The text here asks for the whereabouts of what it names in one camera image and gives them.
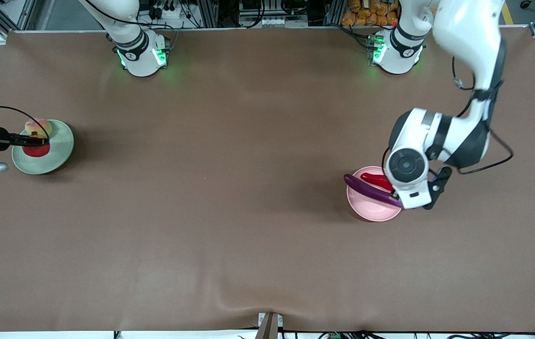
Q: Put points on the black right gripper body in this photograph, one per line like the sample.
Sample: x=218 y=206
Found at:
x=2 y=138

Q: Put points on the red round pomegranate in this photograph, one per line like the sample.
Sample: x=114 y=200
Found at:
x=36 y=151

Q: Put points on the peach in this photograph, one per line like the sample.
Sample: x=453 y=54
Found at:
x=39 y=126

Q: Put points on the red chili pepper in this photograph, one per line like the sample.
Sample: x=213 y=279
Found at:
x=376 y=179

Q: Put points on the purple eggplant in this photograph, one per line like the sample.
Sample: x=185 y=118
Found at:
x=366 y=188

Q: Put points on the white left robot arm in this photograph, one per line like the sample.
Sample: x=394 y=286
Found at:
x=465 y=28

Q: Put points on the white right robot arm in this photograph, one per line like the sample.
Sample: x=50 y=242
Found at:
x=140 y=56

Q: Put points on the pink round plate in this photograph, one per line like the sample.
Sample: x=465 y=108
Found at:
x=373 y=209

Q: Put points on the pale green round plate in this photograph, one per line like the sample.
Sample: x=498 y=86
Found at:
x=58 y=150

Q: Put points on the pile of orange round items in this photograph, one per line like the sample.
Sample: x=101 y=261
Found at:
x=366 y=14

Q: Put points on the brown table cloth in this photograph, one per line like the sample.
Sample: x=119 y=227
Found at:
x=201 y=212

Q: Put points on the white power strip with plugs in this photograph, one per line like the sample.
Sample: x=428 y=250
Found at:
x=168 y=14

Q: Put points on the black caster wheel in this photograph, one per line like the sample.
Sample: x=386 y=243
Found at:
x=525 y=4

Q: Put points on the aluminium frame post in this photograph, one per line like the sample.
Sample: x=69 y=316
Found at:
x=27 y=14
x=333 y=12
x=208 y=12

